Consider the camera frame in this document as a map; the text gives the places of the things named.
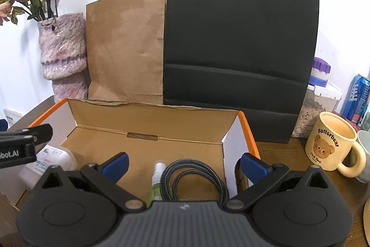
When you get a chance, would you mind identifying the grey ceramic cup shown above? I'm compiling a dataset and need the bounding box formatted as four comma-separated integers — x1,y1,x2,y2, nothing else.
354,129,370,184

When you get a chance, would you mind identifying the brown paper bag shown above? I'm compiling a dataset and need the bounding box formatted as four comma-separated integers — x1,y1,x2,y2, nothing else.
86,0,167,105

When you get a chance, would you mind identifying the red cardboard box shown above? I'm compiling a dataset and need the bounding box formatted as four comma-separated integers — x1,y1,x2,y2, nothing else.
33,99,259,199

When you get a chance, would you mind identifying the clear jar with nuts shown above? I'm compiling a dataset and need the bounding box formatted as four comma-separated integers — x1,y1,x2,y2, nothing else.
292,81,342,138

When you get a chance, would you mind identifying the white plastic wipes container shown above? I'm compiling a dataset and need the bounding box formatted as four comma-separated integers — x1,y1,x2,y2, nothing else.
19,145,77,191

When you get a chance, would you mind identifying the yellow bear mug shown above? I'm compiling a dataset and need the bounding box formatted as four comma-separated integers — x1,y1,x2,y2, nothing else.
305,112,366,178

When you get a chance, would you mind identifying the braided grey cable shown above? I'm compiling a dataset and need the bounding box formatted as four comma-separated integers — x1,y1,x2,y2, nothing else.
159,159,230,206

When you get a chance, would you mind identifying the purple lid container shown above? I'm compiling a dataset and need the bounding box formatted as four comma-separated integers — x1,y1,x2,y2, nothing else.
308,57,331,87

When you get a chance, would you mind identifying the yellow thermos jug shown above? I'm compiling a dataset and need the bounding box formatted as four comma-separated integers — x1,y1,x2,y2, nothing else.
363,198,370,246

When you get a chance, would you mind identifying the pink ceramic vase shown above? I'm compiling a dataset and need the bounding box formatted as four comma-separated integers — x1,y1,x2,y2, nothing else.
37,13,88,102

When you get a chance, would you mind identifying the green spray bottle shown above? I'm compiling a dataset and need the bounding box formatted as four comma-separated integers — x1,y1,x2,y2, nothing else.
146,161,166,208

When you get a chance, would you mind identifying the black paper bag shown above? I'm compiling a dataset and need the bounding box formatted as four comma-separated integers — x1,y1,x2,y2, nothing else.
163,0,319,143

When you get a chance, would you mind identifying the blue soda can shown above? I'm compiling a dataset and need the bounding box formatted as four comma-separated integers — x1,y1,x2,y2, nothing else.
341,75,369,125

